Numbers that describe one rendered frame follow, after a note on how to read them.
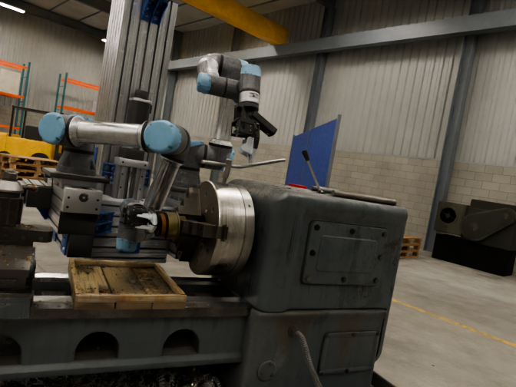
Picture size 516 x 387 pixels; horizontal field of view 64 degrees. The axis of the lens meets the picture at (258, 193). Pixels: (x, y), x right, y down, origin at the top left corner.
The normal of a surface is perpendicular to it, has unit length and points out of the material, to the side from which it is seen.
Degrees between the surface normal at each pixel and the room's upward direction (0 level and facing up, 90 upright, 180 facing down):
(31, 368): 52
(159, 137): 90
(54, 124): 91
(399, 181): 90
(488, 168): 90
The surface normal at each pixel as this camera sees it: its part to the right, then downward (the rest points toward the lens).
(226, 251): 0.39, 0.39
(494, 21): -0.72, -0.08
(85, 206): 0.57, 0.14
